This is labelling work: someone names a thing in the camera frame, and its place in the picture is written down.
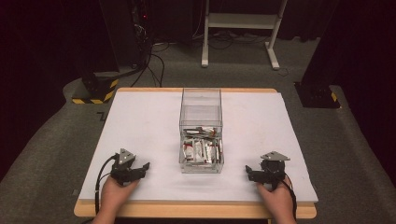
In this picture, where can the pile of white sachets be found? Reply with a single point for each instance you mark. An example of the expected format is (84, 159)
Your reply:
(202, 146)

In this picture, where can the white metal stand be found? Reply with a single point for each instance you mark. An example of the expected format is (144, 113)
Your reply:
(243, 28)

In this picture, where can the black floor base plate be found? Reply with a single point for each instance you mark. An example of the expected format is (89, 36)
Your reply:
(317, 95)

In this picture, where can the person's right hand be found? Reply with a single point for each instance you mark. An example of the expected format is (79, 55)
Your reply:
(277, 200)

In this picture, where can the person's left hand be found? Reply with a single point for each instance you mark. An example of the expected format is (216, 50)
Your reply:
(114, 194)

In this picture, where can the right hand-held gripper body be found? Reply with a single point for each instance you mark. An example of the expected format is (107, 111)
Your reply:
(270, 171)

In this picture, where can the clear plastic drawer box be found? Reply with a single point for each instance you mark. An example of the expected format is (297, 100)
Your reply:
(201, 130)

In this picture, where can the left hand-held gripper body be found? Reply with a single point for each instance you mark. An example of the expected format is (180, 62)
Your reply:
(124, 169)

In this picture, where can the wooden table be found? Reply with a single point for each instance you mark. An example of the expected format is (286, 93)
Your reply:
(193, 210)

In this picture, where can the black stand with striped base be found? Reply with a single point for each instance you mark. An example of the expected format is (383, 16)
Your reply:
(96, 84)

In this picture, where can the white table mat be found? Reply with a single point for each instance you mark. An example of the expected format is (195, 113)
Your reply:
(162, 137)

